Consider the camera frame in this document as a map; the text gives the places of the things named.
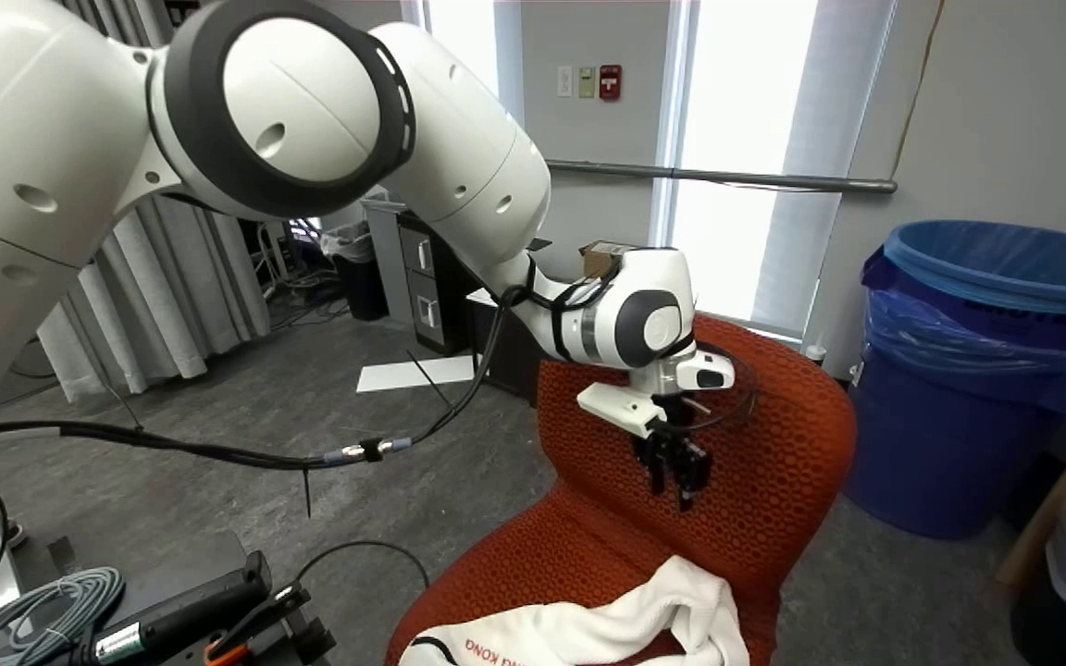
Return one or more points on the white scarf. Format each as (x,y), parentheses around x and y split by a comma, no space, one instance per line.
(644,620)

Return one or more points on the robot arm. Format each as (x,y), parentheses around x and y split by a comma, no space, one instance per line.
(459,139)

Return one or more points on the grey curtain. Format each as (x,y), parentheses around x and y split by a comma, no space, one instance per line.
(172,296)

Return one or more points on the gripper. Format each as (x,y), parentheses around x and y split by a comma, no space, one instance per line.
(672,427)

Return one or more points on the grey wall handrail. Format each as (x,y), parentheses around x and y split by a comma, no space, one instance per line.
(727,176)

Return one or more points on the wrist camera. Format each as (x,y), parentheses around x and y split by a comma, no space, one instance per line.
(614,403)

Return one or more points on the white board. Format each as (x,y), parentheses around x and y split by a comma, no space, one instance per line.
(413,373)

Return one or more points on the red fire alarm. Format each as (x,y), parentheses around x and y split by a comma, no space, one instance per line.
(610,81)

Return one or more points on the cardboard box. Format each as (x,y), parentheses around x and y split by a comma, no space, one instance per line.
(602,257)

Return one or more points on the black trash can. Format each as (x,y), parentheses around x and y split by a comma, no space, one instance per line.
(359,273)

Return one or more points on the beige wall switch plate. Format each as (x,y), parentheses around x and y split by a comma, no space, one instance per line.
(586,81)

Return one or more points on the white wall switch plate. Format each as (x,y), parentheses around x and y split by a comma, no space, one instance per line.
(564,81)

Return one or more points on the black clamp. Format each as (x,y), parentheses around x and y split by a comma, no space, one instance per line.
(191,615)

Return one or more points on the orange mesh chair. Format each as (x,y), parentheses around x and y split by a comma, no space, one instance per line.
(774,462)

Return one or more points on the window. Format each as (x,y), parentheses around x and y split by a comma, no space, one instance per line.
(746,92)
(473,37)

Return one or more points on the blue trash bin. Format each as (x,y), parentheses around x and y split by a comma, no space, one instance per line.
(959,388)

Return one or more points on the grey filing cabinet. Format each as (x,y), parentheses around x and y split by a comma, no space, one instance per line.
(427,277)

